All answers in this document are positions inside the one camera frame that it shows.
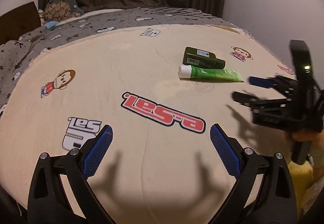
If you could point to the right hand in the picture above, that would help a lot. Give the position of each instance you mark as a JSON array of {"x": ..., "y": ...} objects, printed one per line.
[{"x": 305, "y": 135}]

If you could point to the green tube white cap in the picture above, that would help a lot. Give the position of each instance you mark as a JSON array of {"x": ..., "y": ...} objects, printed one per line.
[{"x": 193, "y": 72}]

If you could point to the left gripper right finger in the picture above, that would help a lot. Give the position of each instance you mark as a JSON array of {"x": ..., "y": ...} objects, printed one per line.
[{"x": 263, "y": 191}]

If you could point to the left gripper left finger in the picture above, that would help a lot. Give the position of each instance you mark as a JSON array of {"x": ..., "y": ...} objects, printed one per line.
[{"x": 47, "y": 201}]

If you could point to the light blue small item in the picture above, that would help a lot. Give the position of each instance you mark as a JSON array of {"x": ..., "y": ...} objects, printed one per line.
[{"x": 50, "y": 25}]

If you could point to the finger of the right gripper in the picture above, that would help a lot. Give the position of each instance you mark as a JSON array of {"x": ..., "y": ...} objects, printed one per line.
[
  {"x": 261, "y": 82},
  {"x": 254, "y": 102}
]

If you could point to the large dark green bottle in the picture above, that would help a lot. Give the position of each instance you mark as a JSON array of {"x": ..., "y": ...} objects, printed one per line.
[{"x": 202, "y": 59}]

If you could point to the patterned plush toy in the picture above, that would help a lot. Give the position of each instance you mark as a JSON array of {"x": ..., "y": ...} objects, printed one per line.
[{"x": 60, "y": 10}]

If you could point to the brown wooden headboard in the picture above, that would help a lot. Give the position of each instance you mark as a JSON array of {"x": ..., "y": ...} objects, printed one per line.
[{"x": 19, "y": 21}]

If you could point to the yellow fluffy rug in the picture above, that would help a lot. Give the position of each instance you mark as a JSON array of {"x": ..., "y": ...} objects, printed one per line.
[{"x": 302, "y": 178}]

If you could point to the beige cartoon duvet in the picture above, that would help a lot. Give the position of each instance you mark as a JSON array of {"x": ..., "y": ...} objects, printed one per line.
[{"x": 161, "y": 166}]

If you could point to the grey patterned blanket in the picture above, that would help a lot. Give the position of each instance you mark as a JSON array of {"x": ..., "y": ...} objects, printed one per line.
[{"x": 16, "y": 55}]

